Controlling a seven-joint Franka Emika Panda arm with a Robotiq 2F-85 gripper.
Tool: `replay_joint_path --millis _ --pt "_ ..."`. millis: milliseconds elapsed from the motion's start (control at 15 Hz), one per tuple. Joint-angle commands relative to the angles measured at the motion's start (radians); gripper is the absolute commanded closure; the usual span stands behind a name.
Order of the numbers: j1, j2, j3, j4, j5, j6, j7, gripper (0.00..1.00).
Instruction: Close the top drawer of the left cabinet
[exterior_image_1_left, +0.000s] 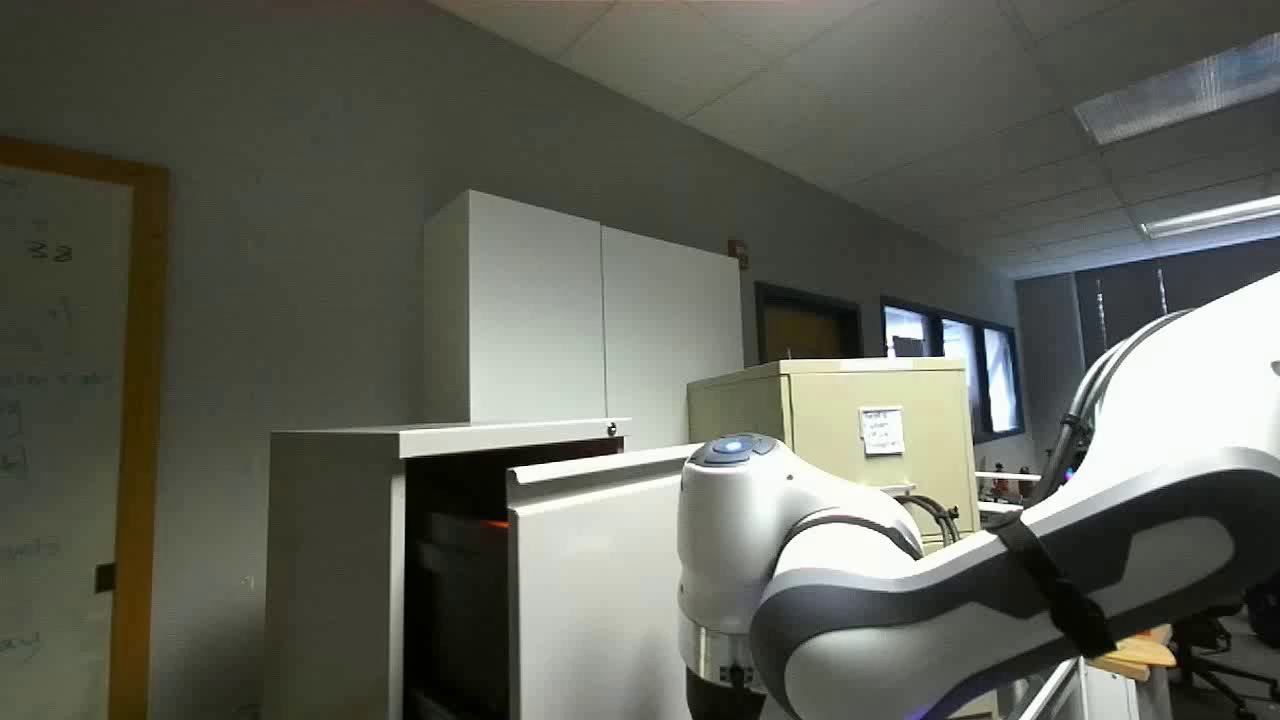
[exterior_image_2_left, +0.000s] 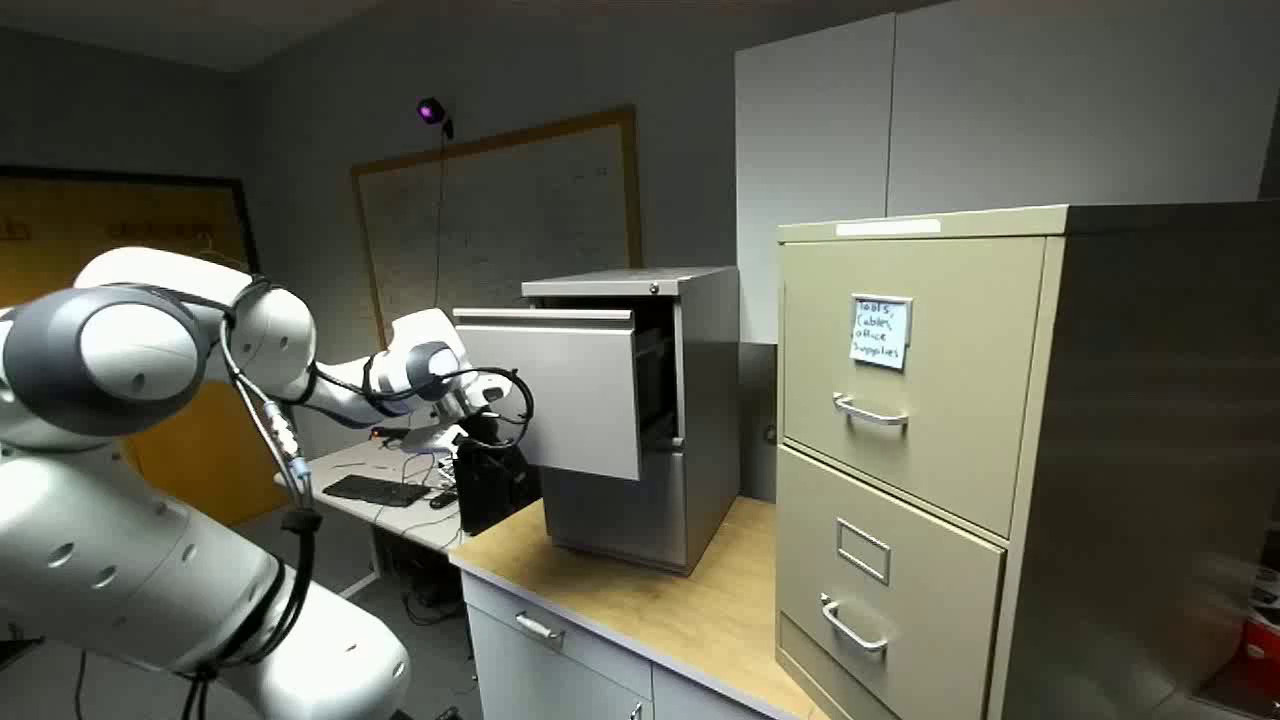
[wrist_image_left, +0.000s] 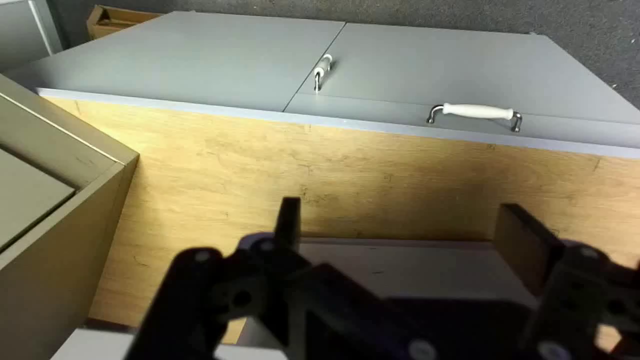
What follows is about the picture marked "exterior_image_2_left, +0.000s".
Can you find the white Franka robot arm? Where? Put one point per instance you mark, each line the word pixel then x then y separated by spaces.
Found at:
pixel 123 561

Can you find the grey metal cabinet drawer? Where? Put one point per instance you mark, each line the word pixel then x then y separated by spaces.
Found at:
pixel 553 395

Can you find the orange wooden door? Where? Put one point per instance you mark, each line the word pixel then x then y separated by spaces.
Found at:
pixel 83 226

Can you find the wood framed whiteboard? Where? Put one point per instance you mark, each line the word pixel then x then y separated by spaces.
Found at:
pixel 520 214

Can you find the grey cabinet lower drawer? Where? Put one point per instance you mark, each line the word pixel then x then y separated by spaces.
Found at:
pixel 613 515

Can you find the camera with purple light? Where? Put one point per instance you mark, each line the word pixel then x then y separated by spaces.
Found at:
pixel 434 115

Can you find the grey counter base cabinet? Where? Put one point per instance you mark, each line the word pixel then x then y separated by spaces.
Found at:
pixel 560 665

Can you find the beige drawer with paper label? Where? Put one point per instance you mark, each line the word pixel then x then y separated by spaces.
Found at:
pixel 933 443

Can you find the black computer box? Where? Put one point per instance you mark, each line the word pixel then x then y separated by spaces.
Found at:
pixel 499 480

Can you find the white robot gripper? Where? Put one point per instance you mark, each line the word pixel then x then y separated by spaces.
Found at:
pixel 487 399

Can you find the black computer mouse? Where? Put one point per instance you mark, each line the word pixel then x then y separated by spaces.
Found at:
pixel 443 496

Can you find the beige drawer with label holder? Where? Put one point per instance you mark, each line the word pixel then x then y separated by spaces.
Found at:
pixel 920 627

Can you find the grey office desk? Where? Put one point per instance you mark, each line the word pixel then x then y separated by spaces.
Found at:
pixel 402 523

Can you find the red object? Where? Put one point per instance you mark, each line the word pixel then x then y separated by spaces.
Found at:
pixel 1260 653

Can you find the beige metal filing cabinet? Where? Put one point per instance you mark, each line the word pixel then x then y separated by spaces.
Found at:
pixel 1146 467

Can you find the white wall cabinet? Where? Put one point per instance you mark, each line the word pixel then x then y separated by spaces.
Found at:
pixel 1015 121

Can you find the white paper label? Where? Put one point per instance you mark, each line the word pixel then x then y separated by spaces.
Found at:
pixel 883 328

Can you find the grey metal small cabinet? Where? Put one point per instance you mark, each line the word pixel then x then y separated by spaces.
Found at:
pixel 706 403

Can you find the black keyboard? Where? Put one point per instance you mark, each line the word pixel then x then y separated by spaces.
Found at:
pixel 379 491

